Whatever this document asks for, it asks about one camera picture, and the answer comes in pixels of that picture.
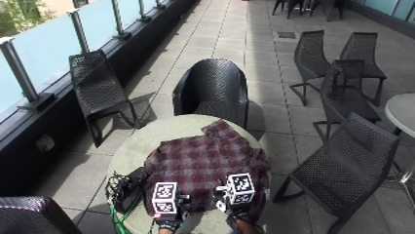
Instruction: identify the wall socket cover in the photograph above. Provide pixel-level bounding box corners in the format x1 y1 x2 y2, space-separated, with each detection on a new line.
34 133 57 153

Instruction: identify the red grey plaid shirt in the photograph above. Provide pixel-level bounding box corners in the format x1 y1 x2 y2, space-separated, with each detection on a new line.
141 119 272 226

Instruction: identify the green cable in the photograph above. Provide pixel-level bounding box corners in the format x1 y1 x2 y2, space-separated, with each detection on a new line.
106 194 143 234

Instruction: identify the person's left hand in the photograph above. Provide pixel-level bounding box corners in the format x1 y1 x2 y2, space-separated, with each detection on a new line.
151 193 192 233

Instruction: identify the black woven armchair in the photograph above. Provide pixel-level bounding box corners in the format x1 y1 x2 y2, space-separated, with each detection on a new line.
171 58 250 130
0 195 83 234

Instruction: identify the round grey side table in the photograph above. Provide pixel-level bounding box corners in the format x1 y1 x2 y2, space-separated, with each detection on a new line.
384 93 415 196

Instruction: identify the frosted glass railing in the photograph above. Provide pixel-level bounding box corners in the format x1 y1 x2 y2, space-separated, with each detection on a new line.
0 0 170 115

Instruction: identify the white marker cube glove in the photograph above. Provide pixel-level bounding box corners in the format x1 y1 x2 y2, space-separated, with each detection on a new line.
150 181 180 216
224 172 256 206

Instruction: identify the black cable bundle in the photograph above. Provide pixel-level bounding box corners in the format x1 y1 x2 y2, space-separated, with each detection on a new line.
103 173 130 210

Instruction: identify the black device box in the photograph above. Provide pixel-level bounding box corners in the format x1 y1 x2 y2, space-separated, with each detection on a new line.
113 167 148 215

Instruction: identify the black perforated chair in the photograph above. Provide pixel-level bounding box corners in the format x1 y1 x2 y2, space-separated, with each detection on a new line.
272 112 401 234
287 29 335 107
312 58 383 141
67 49 142 148
337 31 389 107

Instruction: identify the white marker cube left glove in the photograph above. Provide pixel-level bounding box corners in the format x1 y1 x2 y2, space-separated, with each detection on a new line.
150 181 180 216

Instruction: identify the white marker cube right glove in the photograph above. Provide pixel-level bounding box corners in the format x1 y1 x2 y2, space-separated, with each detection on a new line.
224 172 256 206

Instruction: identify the person's right hand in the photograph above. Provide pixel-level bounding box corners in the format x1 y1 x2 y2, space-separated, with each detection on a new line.
214 185 255 222

